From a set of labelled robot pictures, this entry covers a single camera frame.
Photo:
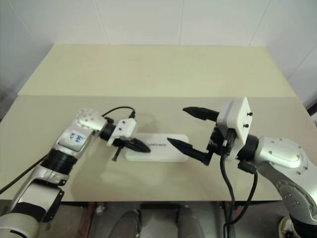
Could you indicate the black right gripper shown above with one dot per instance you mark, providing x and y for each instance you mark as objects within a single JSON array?
[{"x": 218, "y": 141}]

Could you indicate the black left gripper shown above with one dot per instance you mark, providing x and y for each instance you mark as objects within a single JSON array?
[{"x": 120, "y": 143}]

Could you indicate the white plastic pencil case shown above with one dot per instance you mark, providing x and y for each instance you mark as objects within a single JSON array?
[{"x": 161, "y": 151}]

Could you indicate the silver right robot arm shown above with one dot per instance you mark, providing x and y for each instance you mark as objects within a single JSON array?
[{"x": 280, "y": 153}]

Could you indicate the dark grey rounded shape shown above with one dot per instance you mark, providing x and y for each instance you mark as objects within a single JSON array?
[
  {"x": 128, "y": 225},
  {"x": 190, "y": 223}
]

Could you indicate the rusty brown table leg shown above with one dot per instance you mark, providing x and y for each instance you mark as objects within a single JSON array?
[{"x": 90, "y": 220}]

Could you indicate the white round object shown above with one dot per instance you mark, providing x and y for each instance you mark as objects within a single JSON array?
[{"x": 284, "y": 226}]

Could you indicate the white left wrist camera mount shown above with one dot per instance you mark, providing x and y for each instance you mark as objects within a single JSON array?
[{"x": 125, "y": 127}]

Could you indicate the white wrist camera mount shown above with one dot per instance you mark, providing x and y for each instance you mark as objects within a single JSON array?
[
  {"x": 125, "y": 127},
  {"x": 239, "y": 116}
]

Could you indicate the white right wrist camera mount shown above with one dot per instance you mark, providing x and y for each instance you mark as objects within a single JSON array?
[{"x": 239, "y": 116}]

